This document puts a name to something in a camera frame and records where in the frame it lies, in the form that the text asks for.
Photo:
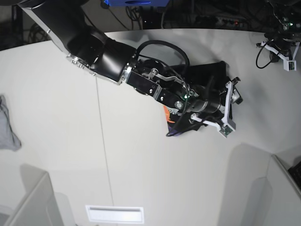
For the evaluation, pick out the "white power strip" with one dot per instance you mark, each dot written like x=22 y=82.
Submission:
x=219 y=20

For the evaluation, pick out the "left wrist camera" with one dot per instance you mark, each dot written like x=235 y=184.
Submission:
x=289 y=65

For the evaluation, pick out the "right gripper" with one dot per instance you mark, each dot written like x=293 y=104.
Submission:
x=215 y=105

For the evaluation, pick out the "grey bin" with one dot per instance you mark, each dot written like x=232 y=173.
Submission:
x=27 y=198
x=274 y=200

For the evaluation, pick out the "black keyboard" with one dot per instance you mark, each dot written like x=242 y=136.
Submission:
x=295 y=173

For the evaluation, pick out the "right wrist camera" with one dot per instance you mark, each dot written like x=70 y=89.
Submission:
x=227 y=129

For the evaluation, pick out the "black T-shirt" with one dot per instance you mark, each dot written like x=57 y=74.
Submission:
x=180 y=84

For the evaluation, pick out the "grey cloth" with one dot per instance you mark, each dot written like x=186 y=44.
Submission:
x=8 y=139

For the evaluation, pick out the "grey left bin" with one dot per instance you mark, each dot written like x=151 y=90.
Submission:
x=27 y=198

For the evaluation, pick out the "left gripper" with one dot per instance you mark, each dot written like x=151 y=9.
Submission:
x=281 y=44

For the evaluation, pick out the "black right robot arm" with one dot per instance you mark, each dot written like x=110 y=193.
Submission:
x=91 y=49

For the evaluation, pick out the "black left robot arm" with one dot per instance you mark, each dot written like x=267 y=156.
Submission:
x=288 y=16

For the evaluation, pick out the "blue box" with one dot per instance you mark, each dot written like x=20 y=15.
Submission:
x=121 y=3

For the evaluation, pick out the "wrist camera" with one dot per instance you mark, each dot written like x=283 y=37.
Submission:
x=227 y=129
x=289 y=65

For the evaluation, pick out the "grey right bin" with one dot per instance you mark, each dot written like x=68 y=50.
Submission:
x=274 y=200

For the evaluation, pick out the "white slotted tray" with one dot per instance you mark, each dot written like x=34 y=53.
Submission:
x=115 y=215

